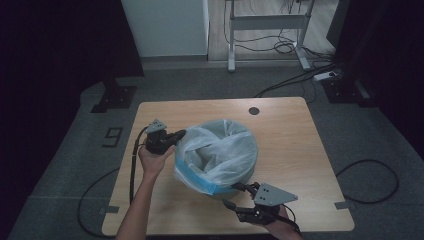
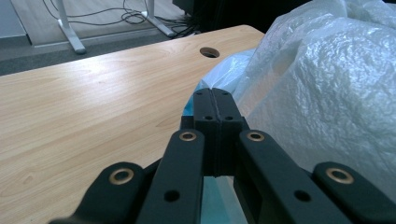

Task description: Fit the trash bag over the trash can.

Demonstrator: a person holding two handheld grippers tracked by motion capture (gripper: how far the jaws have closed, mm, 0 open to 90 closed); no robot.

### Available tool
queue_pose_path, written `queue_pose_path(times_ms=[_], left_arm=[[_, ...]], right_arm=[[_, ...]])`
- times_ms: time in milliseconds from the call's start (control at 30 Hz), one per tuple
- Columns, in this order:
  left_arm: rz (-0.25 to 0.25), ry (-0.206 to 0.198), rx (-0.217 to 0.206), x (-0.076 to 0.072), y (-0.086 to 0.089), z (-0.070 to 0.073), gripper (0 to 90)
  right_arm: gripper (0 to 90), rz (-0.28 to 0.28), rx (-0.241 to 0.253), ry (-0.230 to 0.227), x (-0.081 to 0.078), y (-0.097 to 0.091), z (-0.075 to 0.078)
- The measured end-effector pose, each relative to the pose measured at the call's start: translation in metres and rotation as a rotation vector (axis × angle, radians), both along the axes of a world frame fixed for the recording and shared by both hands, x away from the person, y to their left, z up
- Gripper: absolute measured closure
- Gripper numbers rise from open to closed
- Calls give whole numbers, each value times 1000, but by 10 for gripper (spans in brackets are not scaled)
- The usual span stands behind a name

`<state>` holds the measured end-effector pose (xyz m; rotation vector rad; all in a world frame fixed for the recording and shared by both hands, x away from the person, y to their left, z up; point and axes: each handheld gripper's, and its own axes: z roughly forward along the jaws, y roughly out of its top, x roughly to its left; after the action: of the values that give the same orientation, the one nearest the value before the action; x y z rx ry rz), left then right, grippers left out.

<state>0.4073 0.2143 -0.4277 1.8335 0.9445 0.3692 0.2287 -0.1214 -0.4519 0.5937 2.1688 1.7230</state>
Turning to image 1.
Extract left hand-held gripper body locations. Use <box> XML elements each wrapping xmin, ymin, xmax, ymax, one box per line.
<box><xmin>144</xmin><ymin>118</ymin><xmax>176</xmax><ymax>156</ymax></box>

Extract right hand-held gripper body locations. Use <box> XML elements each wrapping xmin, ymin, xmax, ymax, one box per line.
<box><xmin>236</xmin><ymin>182</ymin><xmax>299</xmax><ymax>226</ymax></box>

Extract green plastic bin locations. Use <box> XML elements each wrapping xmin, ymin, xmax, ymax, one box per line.
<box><xmin>185</xmin><ymin>119</ymin><xmax>260</xmax><ymax>200</ymax></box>

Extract white plastic bag blue edge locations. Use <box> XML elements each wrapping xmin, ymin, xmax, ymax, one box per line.
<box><xmin>172</xmin><ymin>118</ymin><xmax>260</xmax><ymax>196</ymax></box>

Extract person's left hand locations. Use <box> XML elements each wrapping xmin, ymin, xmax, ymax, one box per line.
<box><xmin>137</xmin><ymin>144</ymin><xmax>177</xmax><ymax>182</ymax></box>

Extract person's right hand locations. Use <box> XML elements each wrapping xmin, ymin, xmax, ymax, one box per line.
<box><xmin>262</xmin><ymin>204</ymin><xmax>298</xmax><ymax>235</ymax></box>

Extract black stand base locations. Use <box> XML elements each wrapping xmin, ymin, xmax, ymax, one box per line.
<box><xmin>321</xmin><ymin>77</ymin><xmax>379</xmax><ymax>108</ymax></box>
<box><xmin>90</xmin><ymin>77</ymin><xmax>138</xmax><ymax>114</ymax></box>

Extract white cabinet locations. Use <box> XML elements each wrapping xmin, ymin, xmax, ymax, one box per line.
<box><xmin>120</xmin><ymin>0</ymin><xmax>210</xmax><ymax>58</ymax></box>

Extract white power strip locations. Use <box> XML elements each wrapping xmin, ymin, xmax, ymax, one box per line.
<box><xmin>312</xmin><ymin>70</ymin><xmax>339</xmax><ymax>83</ymax></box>

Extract dark curtain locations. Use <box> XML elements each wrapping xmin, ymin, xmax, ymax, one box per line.
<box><xmin>325</xmin><ymin>0</ymin><xmax>424</xmax><ymax>158</ymax></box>

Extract right hand-held gripper black cable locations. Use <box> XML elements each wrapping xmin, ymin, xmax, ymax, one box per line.
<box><xmin>275</xmin><ymin>202</ymin><xmax>302</xmax><ymax>235</ymax></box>

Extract hand-held gripper black cable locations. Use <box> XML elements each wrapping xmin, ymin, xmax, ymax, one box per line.
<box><xmin>128</xmin><ymin>125</ymin><xmax>150</xmax><ymax>205</ymax></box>
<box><xmin>275</xmin><ymin>202</ymin><xmax>302</xmax><ymax>235</ymax></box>

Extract left hand-held gripper black cable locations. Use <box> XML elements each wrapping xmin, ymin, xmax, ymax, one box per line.
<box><xmin>128</xmin><ymin>125</ymin><xmax>150</xmax><ymax>205</ymax></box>

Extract black floor cable loop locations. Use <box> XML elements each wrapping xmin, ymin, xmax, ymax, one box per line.
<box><xmin>334</xmin><ymin>159</ymin><xmax>400</xmax><ymax>205</ymax></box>
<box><xmin>76</xmin><ymin>167</ymin><xmax>120</xmax><ymax>239</ymax></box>

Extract black cable to power strip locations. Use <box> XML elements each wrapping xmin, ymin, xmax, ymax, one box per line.
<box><xmin>253</xmin><ymin>62</ymin><xmax>339</xmax><ymax>99</ymax></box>

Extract tangled black cables under desk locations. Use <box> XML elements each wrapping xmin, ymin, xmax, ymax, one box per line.
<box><xmin>223</xmin><ymin>0</ymin><xmax>334</xmax><ymax>63</ymax></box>

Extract white metal desk frame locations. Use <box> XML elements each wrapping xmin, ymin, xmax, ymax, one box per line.
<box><xmin>225</xmin><ymin>0</ymin><xmax>316</xmax><ymax>73</ymax></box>

